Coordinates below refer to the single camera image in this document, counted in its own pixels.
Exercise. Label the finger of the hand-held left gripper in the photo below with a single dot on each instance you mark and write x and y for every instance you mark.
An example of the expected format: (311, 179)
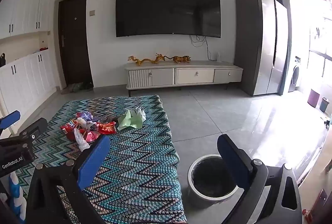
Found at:
(35, 128)
(10, 119)

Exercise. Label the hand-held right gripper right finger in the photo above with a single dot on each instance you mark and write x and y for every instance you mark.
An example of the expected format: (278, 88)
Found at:
(232, 161)

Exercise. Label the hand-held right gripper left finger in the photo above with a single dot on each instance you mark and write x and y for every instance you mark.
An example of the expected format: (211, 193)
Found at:
(93, 161)

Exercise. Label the white plastic bag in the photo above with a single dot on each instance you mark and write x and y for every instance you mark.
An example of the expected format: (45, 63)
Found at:
(81, 142)

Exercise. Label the pink snack wrapper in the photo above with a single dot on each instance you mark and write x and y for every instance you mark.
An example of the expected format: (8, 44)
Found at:
(91, 136)

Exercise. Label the white round trash can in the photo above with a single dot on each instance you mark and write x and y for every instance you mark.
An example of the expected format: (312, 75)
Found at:
(207, 180)

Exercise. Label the red snack wrapper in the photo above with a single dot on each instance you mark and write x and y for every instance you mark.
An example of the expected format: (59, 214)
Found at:
(68, 127)
(107, 128)

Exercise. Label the white printed wrapper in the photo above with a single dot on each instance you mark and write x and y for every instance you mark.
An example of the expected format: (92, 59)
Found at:
(87, 125)

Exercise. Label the dark grey wrapper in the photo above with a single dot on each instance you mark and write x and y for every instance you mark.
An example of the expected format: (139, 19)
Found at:
(107, 119)

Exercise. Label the green paper sheet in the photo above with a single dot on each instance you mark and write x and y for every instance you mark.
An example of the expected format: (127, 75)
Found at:
(129, 121)

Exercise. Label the white paper towel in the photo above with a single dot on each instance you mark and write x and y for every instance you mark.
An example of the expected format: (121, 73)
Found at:
(140, 113)

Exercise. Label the zigzag knitted blanket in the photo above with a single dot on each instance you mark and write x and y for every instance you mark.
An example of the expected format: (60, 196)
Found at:
(134, 167)

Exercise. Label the white base cabinets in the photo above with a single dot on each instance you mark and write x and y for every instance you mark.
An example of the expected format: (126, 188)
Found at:
(28, 79)

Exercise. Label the grey doormat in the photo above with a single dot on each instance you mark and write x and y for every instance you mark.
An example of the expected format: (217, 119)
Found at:
(68, 89)

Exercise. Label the green slippers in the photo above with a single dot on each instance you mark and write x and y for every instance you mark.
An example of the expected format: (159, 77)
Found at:
(77, 87)

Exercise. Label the black bottle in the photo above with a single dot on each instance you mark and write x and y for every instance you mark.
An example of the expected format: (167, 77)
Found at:
(2, 60)

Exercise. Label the dark shoes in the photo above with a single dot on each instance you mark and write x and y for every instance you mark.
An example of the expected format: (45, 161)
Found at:
(88, 85)

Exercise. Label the small red object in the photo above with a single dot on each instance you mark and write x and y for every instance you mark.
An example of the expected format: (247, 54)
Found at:
(43, 49)

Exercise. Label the white coffee table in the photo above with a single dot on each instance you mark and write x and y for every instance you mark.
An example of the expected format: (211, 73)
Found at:
(315, 174)

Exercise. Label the dark brown entrance door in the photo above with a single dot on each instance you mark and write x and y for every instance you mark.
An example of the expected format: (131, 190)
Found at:
(75, 45)

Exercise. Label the white television cabinet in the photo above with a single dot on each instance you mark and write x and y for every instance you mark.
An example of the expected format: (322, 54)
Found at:
(194, 76)

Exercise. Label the purple bin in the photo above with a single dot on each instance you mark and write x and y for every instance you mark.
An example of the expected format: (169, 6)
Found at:
(313, 98)

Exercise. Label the white washing machine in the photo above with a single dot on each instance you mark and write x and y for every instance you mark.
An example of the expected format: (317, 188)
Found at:
(295, 76)

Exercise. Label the white router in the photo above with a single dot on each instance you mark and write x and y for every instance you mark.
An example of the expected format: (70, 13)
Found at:
(218, 56)

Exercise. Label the teal waste bin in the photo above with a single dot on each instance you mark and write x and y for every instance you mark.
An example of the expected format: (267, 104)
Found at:
(324, 105)

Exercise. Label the golden dragon figurine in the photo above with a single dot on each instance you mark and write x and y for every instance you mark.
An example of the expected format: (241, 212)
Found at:
(145, 60)

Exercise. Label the golden tiger figurine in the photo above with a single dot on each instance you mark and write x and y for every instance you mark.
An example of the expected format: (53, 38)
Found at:
(180, 59)

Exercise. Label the silver double-door refrigerator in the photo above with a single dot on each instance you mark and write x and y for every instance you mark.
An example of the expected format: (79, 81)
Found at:
(262, 45)

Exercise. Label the balcony window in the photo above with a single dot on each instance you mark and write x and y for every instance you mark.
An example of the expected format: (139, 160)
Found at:
(319, 63)

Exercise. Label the white wall cabinets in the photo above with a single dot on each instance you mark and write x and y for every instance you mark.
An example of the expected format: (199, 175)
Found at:
(23, 11)

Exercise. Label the beige wall switch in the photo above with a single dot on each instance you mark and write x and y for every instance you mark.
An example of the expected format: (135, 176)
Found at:
(91, 13)

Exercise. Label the black wall television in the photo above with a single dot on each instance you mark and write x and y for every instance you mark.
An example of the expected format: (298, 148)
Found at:
(168, 9)

